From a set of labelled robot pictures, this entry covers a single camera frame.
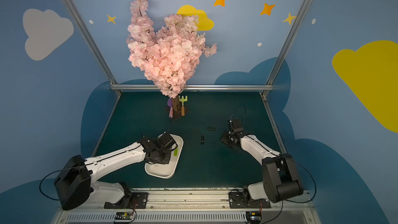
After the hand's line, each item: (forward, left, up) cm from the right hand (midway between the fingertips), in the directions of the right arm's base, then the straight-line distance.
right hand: (224, 137), depth 92 cm
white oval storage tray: (-21, +32, -2) cm, 38 cm away
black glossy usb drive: (0, +14, -5) cm, 15 cm away
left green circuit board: (-42, +48, -5) cm, 64 cm away
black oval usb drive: (+9, +8, -6) cm, 14 cm away
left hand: (-15, +32, +1) cm, 36 cm away
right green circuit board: (-38, -13, -7) cm, 41 cm away
